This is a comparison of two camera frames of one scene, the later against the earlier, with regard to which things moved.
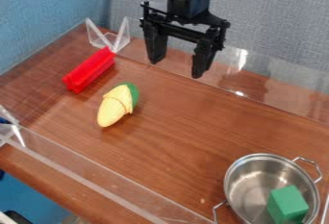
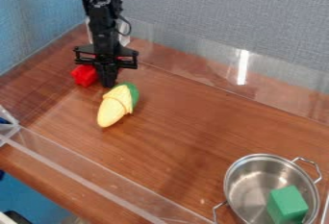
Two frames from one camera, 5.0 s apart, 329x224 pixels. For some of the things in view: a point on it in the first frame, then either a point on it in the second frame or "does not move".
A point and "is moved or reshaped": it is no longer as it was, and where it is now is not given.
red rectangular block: x=88 y=69 is moved or reshaped
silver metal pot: x=258 y=173 does not move
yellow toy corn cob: x=117 y=104 does not move
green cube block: x=286 y=207 does not move
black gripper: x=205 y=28 → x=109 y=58
